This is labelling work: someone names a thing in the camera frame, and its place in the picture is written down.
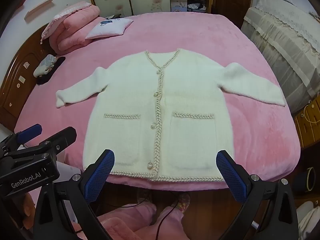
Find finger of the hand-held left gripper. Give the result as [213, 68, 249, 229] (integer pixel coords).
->
[0, 123, 42, 153]
[5, 126, 77, 159]

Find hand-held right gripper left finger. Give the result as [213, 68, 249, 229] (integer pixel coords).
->
[32, 149, 115, 240]

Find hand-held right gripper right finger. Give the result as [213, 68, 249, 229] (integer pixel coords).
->
[215, 150, 299, 240]

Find white fuzzy cardigan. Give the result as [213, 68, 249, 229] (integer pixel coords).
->
[55, 48, 287, 183]

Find person's left forearm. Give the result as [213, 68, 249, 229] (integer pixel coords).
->
[20, 191, 38, 230]

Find patterned slipper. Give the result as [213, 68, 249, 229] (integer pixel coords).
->
[174, 192, 191, 213]
[136, 189, 153, 202]

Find wooden headboard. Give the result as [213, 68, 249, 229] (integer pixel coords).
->
[0, 21, 59, 132]

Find person's pink pants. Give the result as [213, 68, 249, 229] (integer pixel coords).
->
[96, 200, 185, 240]

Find dark round bin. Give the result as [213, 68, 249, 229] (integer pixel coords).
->
[292, 166, 317, 193]

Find wooden cabinet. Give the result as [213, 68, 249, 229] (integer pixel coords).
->
[294, 100, 320, 150]

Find pink folded quilt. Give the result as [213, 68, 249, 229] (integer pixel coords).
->
[49, 4, 101, 55]

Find white pillow with blue print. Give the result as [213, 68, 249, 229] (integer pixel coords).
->
[85, 18, 134, 40]

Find pink lace-trimmed pillow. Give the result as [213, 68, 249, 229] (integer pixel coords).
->
[41, 1, 94, 41]

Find pink bed blanket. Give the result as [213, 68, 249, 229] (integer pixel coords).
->
[14, 14, 302, 189]

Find white box with blue print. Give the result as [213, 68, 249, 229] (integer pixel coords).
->
[171, 0, 188, 13]

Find wooden door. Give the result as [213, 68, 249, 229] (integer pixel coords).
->
[211, 0, 254, 29]

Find white plastic bag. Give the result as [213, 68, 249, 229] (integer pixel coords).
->
[187, 2, 207, 12]

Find black cable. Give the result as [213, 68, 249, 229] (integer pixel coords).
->
[75, 192, 181, 240]

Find pale wooden wall shelf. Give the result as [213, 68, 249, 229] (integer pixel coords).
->
[24, 0, 57, 21]

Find red wall shelf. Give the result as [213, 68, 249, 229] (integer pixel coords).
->
[14, 0, 28, 12]

